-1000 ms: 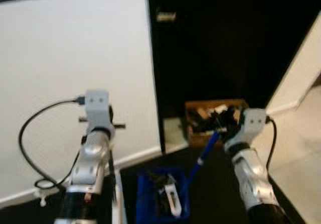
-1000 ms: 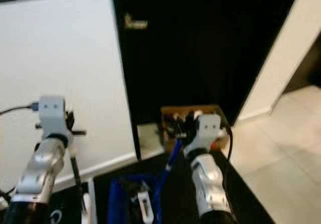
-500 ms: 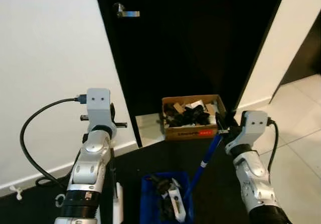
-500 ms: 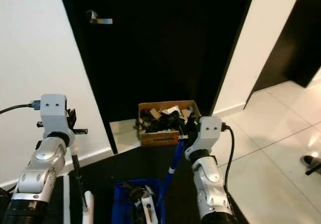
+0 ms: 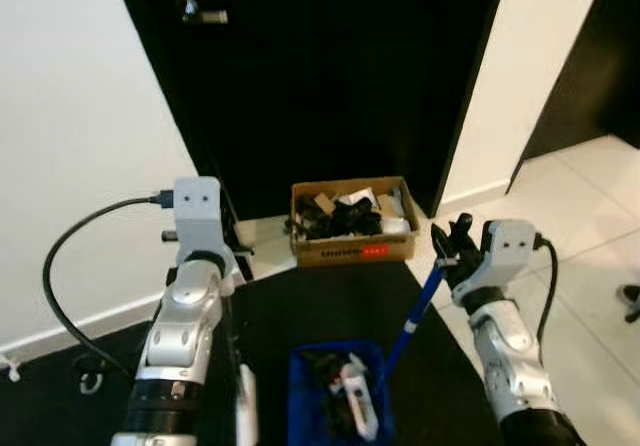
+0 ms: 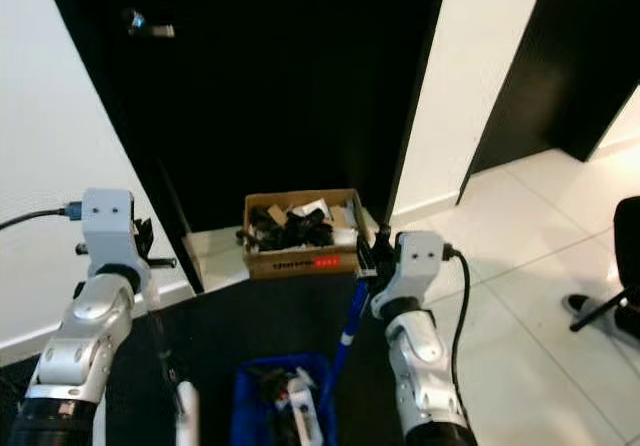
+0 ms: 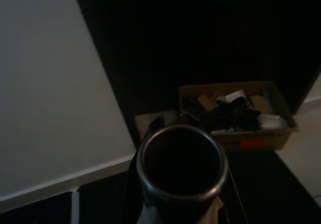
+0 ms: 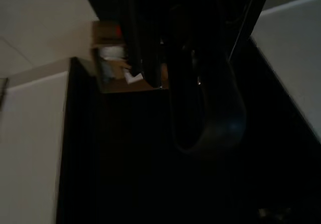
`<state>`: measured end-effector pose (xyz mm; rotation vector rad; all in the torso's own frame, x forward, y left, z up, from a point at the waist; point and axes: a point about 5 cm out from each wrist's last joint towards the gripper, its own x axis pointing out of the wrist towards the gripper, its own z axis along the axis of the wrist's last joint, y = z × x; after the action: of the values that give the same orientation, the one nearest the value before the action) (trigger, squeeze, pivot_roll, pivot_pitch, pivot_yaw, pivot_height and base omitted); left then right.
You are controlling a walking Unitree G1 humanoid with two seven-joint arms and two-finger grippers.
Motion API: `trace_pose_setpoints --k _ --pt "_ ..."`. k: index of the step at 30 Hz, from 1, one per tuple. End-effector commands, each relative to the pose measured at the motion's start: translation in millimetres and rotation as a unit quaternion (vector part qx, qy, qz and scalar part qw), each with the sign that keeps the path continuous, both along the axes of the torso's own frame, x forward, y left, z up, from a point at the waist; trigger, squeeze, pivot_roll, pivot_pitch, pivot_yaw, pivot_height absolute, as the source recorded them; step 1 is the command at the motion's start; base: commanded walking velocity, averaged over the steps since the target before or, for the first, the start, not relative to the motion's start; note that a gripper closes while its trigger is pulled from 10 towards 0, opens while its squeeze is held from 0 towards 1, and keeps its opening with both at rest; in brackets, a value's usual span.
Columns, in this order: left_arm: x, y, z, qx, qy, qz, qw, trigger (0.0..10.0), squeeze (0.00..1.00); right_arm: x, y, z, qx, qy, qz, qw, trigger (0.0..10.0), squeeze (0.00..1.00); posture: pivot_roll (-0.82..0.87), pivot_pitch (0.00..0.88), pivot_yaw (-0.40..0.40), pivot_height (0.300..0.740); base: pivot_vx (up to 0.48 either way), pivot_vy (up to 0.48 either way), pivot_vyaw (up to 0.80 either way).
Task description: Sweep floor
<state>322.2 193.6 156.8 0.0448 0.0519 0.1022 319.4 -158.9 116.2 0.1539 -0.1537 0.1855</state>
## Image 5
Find white plastic hook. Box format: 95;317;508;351
0;354;23;383

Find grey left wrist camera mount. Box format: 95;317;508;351
172;177;239;272

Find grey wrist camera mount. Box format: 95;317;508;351
172;177;239;272
478;219;541;297

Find black side door panel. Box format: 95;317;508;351
520;0;640;162

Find black floor mat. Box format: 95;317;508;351
0;261;501;446

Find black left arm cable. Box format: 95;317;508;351
42;191;176;382

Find black debris pieces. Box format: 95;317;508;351
300;351;351;437

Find black handled white broom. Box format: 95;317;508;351
222;286;261;446

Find white plastic bar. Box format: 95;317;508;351
340;354;381;442

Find blue dustpan with handle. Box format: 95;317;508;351
288;261;449;446

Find silver door lever handle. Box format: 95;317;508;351
178;0;229;25

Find brown cardboard box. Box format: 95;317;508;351
290;176;419;267

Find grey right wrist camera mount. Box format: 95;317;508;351
478;219;541;297

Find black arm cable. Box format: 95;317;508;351
42;191;176;382
535;234;561;347

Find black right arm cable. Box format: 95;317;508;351
535;234;561;347

